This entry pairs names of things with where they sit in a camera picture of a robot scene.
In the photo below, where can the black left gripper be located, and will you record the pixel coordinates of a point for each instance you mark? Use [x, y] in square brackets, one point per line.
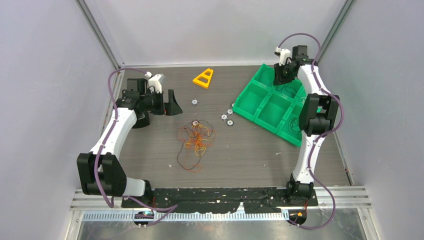
[170, 108]

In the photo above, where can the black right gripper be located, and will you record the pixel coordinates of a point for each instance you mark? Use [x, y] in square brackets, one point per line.
[278, 79]

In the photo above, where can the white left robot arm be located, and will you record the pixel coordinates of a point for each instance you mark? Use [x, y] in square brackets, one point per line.
[242, 155]

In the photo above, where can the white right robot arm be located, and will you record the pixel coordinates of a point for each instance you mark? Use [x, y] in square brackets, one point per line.
[316, 120]

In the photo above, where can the round token upper left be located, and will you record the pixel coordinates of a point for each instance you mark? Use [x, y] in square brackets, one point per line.
[194, 102]

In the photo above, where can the green compartment bin tray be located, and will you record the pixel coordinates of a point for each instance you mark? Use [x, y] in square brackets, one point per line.
[274, 108]

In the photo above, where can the yellow triangular plastic piece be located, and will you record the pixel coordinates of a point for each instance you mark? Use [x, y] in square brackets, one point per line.
[204, 79]

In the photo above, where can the round token middle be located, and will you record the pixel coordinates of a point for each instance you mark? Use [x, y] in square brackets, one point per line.
[224, 117]

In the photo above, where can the round token lower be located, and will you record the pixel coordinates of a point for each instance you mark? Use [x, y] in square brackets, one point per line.
[230, 122]

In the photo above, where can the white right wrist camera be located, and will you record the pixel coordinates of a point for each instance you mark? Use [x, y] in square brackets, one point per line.
[284, 54]

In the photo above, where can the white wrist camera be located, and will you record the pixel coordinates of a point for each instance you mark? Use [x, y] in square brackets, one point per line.
[284, 54]
[154, 83]

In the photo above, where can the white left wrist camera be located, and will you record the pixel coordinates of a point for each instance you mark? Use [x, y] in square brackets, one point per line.
[154, 83]

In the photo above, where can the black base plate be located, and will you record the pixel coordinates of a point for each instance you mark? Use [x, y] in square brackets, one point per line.
[220, 200]

